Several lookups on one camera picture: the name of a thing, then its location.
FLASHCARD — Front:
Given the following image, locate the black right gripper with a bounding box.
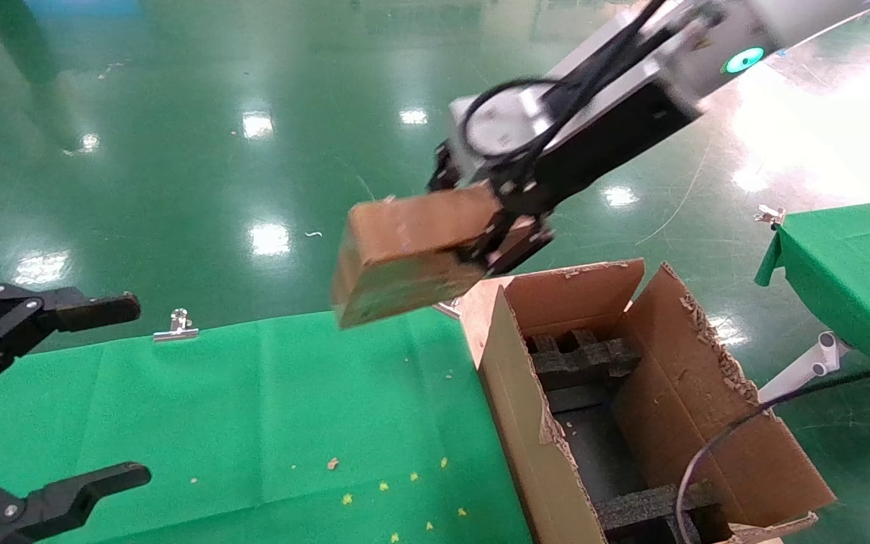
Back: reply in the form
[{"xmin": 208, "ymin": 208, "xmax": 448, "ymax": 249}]
[{"xmin": 426, "ymin": 79, "xmax": 702, "ymax": 277}]

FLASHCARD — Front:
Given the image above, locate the black camera cable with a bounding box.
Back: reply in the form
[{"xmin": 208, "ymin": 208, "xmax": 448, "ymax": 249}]
[{"xmin": 464, "ymin": 0, "xmax": 670, "ymax": 161}]

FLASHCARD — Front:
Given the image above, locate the white pipe frame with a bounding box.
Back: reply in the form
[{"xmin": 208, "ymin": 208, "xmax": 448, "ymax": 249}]
[{"xmin": 756, "ymin": 331, "xmax": 851, "ymax": 405}]

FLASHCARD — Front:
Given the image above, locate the black cross foam insert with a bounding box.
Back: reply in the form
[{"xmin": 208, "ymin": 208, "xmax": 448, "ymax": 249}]
[{"xmin": 594, "ymin": 482, "xmax": 723, "ymax": 544}]

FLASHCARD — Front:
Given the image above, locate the large open cardboard carton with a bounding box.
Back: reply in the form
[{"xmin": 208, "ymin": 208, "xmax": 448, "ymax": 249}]
[{"xmin": 458, "ymin": 258, "xmax": 836, "ymax": 544}]

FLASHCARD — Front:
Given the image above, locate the small brown cardboard box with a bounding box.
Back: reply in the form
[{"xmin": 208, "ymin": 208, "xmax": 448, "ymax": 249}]
[{"xmin": 331, "ymin": 184, "xmax": 508, "ymax": 329}]

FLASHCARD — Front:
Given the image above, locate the black notched foam insert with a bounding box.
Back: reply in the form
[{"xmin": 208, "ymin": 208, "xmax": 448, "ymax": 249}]
[{"xmin": 526, "ymin": 329, "xmax": 641, "ymax": 413}]

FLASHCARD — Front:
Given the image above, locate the green cloth with draped corner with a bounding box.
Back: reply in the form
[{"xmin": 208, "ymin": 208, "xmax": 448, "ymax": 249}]
[{"xmin": 754, "ymin": 198, "xmax": 870, "ymax": 367}]

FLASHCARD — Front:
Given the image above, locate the large green table cloth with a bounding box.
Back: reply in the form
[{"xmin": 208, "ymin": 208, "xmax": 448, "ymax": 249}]
[{"xmin": 0, "ymin": 306, "xmax": 534, "ymax": 544}]

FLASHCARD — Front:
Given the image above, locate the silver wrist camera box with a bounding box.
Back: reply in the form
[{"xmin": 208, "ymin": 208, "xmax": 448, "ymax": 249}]
[{"xmin": 449, "ymin": 45, "xmax": 696, "ymax": 180}]

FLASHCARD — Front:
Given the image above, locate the thin black cable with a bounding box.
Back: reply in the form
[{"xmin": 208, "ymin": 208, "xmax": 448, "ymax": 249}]
[{"xmin": 675, "ymin": 360, "xmax": 870, "ymax": 544}]

